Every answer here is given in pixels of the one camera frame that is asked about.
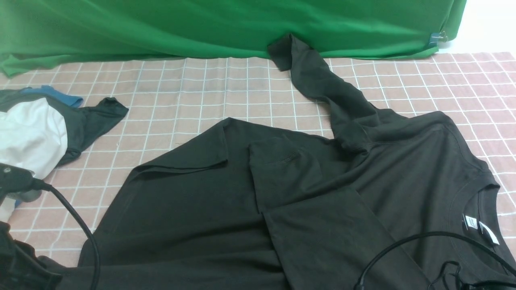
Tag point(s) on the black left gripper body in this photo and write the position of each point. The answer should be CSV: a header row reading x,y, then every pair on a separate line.
x,y
19,268

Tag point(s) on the dark gray long-sleeve shirt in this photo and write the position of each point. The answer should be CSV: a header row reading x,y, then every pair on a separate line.
x,y
244,206

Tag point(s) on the dark gray short-sleeve shirt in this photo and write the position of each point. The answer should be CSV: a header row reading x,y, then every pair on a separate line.
x,y
84,125

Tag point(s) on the white garment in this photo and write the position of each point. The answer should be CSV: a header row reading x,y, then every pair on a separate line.
x,y
33,136

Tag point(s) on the blue garment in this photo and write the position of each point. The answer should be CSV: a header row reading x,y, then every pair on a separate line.
x,y
49,91

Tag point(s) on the green backdrop cloth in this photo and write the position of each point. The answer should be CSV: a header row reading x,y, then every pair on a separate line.
x,y
47,33

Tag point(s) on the blue binder clip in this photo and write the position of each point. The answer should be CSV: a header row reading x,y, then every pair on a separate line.
x,y
437,38

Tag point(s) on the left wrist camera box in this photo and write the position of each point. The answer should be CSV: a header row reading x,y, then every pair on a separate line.
x,y
18,184

